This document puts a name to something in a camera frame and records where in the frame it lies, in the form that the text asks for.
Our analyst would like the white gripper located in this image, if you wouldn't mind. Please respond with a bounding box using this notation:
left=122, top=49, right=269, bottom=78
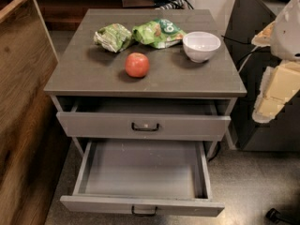
left=251, top=0, right=300, bottom=124

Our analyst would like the red apple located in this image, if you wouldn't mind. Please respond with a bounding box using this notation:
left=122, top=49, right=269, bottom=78
left=125, top=52, right=150, bottom=78

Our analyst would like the grey top drawer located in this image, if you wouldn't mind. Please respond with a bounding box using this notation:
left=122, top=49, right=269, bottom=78
left=57, top=97, right=231, bottom=141

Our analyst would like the grey drawer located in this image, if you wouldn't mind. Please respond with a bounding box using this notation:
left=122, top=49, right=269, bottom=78
left=57, top=97, right=231, bottom=141
left=60, top=140, right=224, bottom=217

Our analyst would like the grey drawer cabinet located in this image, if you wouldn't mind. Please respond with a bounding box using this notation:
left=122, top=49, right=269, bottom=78
left=45, top=9, right=246, bottom=151

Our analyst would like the grey middle drawer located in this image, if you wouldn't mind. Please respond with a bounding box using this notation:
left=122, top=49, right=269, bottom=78
left=60, top=140, right=224, bottom=217

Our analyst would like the white bowl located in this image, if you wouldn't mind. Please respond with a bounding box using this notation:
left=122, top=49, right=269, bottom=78
left=183, top=32, right=221, bottom=63

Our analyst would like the green chip bag right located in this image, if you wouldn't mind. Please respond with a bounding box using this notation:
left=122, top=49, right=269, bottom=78
left=132, top=19, right=186, bottom=49

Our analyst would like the black object on floor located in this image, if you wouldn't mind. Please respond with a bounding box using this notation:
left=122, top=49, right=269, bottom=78
left=265, top=208, right=300, bottom=225

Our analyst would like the crumpled green chip bag left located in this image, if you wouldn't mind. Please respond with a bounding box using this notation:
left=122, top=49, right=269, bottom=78
left=94, top=23, right=134, bottom=53

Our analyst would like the wooden panel left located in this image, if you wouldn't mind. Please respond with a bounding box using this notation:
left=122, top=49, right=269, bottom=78
left=0, top=0, right=68, bottom=225

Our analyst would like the black power cable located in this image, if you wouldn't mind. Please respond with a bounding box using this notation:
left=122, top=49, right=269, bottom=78
left=220, top=35, right=272, bottom=68

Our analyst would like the white power cable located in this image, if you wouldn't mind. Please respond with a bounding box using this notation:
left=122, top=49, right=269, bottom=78
left=237, top=44, right=261, bottom=74

